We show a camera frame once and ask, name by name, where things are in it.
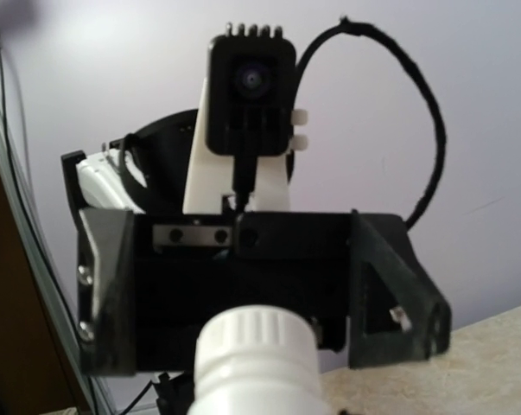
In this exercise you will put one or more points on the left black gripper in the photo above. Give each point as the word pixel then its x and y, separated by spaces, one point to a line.
pixel 189 269

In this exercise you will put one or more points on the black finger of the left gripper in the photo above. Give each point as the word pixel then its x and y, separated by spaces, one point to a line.
pixel 397 313
pixel 106 303

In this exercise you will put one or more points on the white pill bottle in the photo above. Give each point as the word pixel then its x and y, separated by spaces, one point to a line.
pixel 257 359

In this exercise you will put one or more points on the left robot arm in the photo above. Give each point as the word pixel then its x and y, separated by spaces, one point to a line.
pixel 145 173

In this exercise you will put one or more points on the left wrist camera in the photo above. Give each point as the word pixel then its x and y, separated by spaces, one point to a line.
pixel 243 134

